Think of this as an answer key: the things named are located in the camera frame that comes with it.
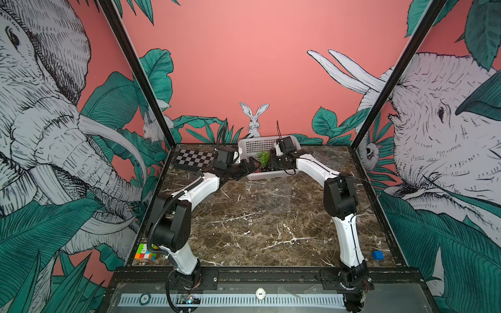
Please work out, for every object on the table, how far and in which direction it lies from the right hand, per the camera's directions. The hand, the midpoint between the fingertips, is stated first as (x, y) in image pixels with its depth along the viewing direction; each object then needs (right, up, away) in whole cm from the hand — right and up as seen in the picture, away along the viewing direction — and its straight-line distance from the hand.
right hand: (270, 159), depth 101 cm
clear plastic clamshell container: (+1, -19, -3) cm, 19 cm away
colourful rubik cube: (-52, -38, -27) cm, 69 cm away
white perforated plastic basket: (-10, +7, +13) cm, 18 cm away
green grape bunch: (-3, +1, +6) cm, 6 cm away
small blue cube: (+43, -40, -23) cm, 63 cm away
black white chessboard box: (-42, 0, +7) cm, 43 cm away
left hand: (-6, -3, -14) cm, 16 cm away
